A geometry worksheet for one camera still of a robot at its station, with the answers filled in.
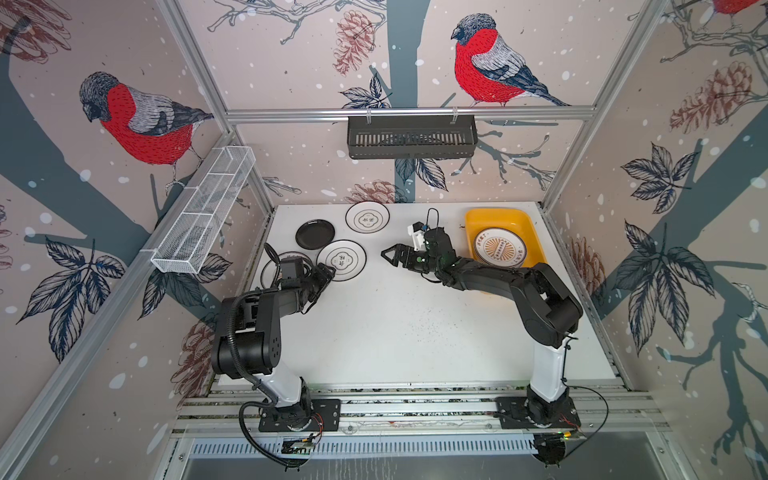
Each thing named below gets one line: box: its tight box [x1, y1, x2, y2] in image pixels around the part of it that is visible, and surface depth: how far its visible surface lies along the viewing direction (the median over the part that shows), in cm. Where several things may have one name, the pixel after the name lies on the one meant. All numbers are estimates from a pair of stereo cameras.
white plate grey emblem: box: [316, 239, 367, 282], surface depth 106 cm
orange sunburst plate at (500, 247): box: [473, 227, 527, 268], surface depth 106 cm
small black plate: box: [295, 219, 335, 250], surface depth 116 cm
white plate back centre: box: [345, 201, 391, 234], surface depth 120 cm
